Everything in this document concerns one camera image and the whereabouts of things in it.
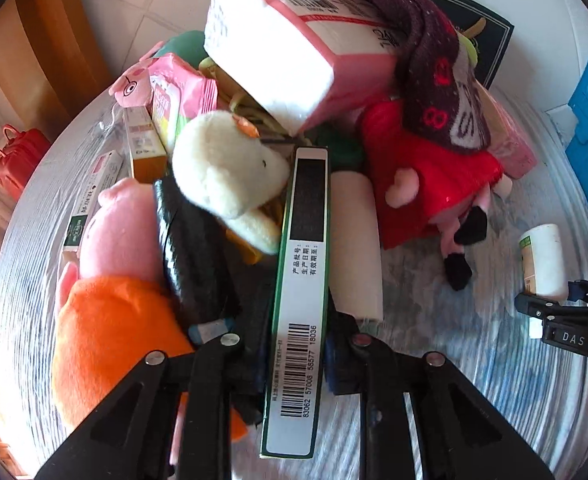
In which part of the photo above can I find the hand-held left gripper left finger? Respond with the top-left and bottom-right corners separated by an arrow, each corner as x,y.
34,332 -> 247,480

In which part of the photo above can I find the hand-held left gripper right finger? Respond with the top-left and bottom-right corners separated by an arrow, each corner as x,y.
324,310 -> 557,480

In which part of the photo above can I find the white plastic bottle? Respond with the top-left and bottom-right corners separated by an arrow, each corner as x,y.
518,223 -> 570,301

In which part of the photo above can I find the small blue white tube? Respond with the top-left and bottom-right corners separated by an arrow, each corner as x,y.
188,317 -> 235,345

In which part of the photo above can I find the orange dress pig plush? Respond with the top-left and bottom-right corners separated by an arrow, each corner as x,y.
51,177 -> 249,466

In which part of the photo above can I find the black ribbed case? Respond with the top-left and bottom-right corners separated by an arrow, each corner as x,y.
153,177 -> 242,346

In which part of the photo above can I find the white paper roll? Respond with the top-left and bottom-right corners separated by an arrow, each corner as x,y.
330,170 -> 385,321

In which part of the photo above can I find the pink floral pack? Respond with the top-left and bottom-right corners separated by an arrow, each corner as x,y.
484,85 -> 538,178

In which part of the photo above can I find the red dress pig plush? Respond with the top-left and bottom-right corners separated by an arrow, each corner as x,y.
356,100 -> 514,291

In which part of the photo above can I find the white plush toy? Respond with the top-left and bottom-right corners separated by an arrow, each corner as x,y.
171,110 -> 289,256

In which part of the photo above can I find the orange white box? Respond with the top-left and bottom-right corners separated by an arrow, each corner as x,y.
123,106 -> 169,183

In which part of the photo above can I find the dark red knit sock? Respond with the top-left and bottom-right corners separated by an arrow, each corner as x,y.
341,0 -> 492,156

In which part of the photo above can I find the pink snack packet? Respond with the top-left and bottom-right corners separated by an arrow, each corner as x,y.
149,54 -> 219,158

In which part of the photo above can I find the red bag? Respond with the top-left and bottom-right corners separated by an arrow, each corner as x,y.
0,126 -> 52,201

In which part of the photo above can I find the small pink pig plush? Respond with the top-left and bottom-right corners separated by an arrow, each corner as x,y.
108,57 -> 162,108

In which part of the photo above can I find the teal plush toy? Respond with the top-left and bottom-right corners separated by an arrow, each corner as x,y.
154,30 -> 209,68

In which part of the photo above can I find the pink white tissue pack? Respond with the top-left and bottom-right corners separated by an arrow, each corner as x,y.
204,0 -> 409,136

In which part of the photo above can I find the wooden frame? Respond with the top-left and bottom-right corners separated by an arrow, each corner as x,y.
0,0 -> 110,171

